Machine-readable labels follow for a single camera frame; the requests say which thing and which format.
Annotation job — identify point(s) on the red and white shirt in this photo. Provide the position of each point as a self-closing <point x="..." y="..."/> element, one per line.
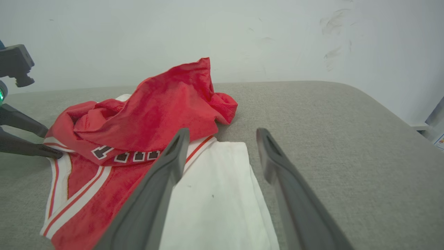
<point x="156" y="104"/>

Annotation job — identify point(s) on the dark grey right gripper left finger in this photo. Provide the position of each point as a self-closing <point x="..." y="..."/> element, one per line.
<point x="145" y="205"/>

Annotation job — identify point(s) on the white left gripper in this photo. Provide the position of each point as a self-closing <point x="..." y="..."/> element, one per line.
<point x="2" y="93"/>

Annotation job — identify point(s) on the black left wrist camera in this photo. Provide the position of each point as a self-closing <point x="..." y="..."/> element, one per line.
<point x="15" y="62"/>

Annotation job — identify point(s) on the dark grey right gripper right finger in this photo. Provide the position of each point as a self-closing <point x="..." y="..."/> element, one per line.
<point x="301" y="208"/>

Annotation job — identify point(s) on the grey metal frame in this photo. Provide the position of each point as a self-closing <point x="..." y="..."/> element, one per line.
<point x="437" y="118"/>

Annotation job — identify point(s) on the white paper orange print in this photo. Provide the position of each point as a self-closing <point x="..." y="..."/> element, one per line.
<point x="440" y="142"/>

